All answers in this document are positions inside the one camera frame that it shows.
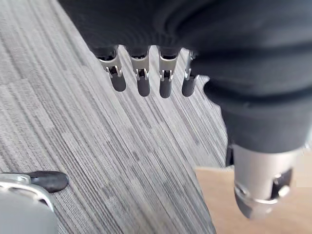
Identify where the dark robot foot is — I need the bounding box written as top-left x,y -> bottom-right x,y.
28,171 -> 70,194

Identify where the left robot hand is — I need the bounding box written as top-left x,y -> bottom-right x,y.
57,0 -> 312,219

